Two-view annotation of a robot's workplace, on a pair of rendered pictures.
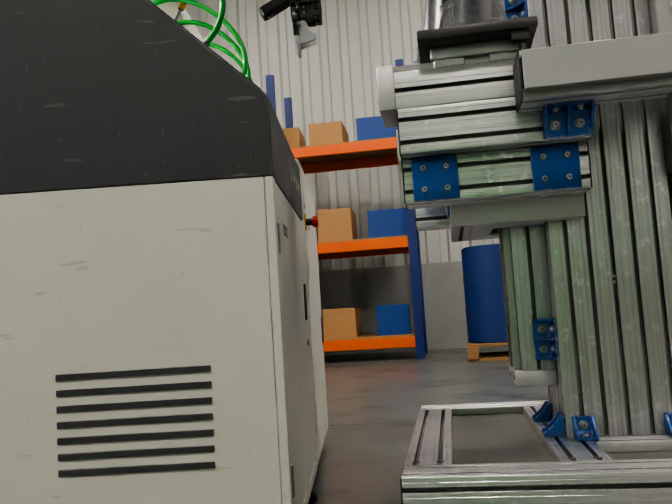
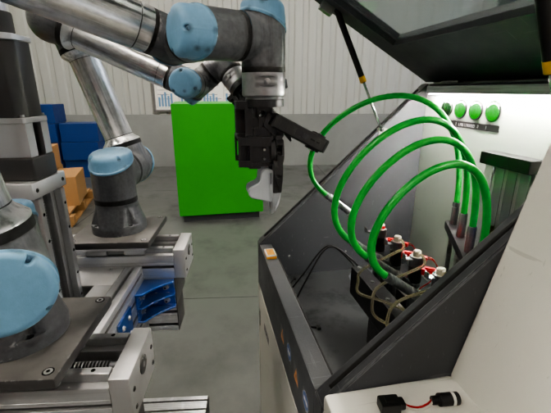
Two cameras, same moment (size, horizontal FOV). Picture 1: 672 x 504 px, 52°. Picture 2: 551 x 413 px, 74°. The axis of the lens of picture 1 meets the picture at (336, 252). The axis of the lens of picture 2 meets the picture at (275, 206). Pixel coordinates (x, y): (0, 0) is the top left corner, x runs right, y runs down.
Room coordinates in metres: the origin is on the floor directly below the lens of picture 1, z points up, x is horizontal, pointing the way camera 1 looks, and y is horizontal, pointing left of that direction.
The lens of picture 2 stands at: (2.44, -0.08, 1.43)
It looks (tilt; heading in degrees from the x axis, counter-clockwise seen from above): 18 degrees down; 167
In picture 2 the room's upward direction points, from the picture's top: straight up
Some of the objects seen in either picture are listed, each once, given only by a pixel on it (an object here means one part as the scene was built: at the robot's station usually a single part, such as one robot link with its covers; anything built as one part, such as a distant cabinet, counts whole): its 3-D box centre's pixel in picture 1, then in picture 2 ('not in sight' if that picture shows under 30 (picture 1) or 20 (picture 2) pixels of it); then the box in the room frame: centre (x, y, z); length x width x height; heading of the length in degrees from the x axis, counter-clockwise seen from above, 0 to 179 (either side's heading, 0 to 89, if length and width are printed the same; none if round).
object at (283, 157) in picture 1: (280, 171); (286, 319); (1.67, 0.12, 0.87); 0.62 x 0.04 x 0.16; 178
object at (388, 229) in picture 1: (287, 222); not in sight; (7.35, 0.51, 1.50); 2.78 x 0.86 x 3.00; 81
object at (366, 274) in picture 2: not in sight; (397, 325); (1.79, 0.36, 0.91); 0.34 x 0.10 x 0.15; 178
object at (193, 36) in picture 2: not in sight; (203, 34); (1.81, -0.05, 1.51); 0.11 x 0.11 x 0.08; 25
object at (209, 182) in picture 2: not in sight; (217, 158); (-2.00, 0.21, 0.65); 0.95 x 0.86 x 1.30; 89
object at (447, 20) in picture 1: (472, 21); (118, 212); (1.35, -0.31, 1.09); 0.15 x 0.15 x 0.10
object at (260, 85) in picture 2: not in sight; (263, 87); (1.79, 0.05, 1.43); 0.08 x 0.08 x 0.05
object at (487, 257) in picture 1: (530, 299); not in sight; (6.35, -1.76, 0.51); 1.20 x 0.85 x 1.02; 79
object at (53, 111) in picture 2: not in sight; (65, 140); (-4.52, -2.21, 0.61); 1.26 x 0.48 x 1.22; 81
